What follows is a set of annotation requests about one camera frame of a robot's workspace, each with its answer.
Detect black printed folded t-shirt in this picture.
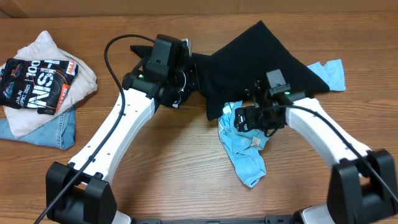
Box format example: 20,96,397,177
1,58,79,115

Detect light blue t-shirt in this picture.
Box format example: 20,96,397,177
218,59,346,188

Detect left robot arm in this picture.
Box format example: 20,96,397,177
36,34,201,224

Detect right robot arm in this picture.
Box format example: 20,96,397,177
234,86,397,223

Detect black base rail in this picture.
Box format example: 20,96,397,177
131,215,300,224

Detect beige folded garment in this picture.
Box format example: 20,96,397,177
1,30,97,138

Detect blue folded jeans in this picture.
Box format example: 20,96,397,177
1,106,76,150

